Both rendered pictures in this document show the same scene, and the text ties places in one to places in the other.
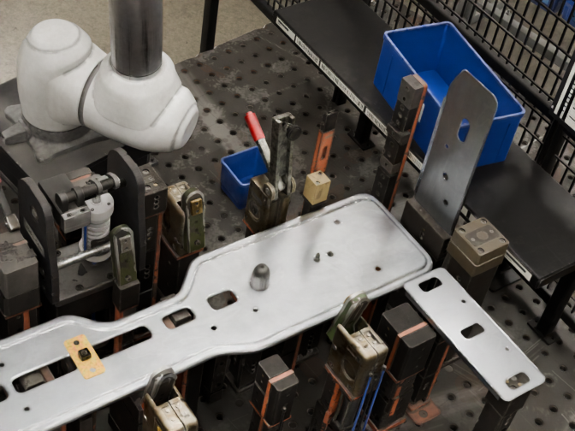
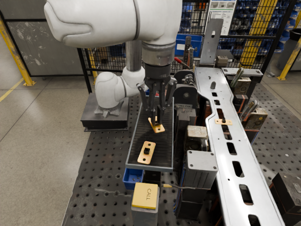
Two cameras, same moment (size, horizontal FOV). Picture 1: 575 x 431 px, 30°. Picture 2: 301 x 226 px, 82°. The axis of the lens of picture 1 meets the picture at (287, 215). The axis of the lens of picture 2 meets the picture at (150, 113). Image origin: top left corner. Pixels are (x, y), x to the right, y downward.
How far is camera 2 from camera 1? 1.52 m
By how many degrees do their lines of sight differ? 31
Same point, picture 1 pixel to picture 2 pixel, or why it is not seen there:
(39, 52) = (108, 81)
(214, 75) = not seen: hidden behind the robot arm
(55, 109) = (117, 97)
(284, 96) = not seen: hidden behind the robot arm
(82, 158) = (124, 108)
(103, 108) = (133, 85)
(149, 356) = (228, 111)
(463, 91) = (211, 24)
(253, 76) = not seen: hidden behind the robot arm
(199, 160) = (135, 98)
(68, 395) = (237, 130)
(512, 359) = (251, 70)
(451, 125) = (208, 36)
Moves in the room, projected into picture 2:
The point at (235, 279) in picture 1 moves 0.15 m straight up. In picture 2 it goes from (208, 90) to (214, 68)
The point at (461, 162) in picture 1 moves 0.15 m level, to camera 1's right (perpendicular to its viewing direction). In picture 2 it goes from (213, 43) to (224, 39)
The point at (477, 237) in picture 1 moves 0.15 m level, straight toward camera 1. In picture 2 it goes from (222, 57) to (238, 64)
